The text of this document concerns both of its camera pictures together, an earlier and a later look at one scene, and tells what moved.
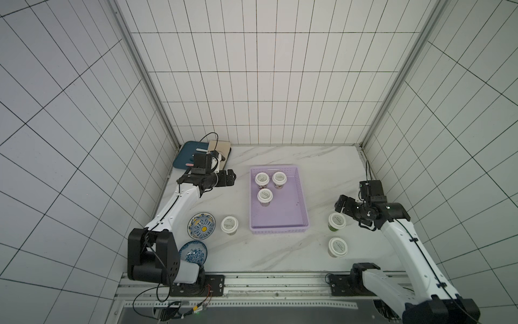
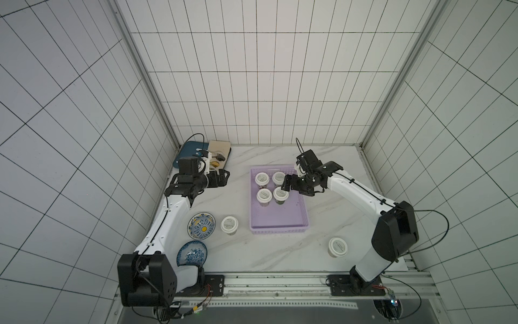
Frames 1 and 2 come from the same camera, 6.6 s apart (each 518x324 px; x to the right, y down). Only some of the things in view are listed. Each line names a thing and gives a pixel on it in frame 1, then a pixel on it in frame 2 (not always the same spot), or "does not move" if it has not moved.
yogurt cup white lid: x=265 y=196 does not move
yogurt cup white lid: x=279 y=179 does not move
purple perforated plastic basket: x=286 y=213 does not move
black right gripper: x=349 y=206 → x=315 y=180
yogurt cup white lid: x=262 y=179 does not move
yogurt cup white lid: x=337 y=220 → x=280 y=194
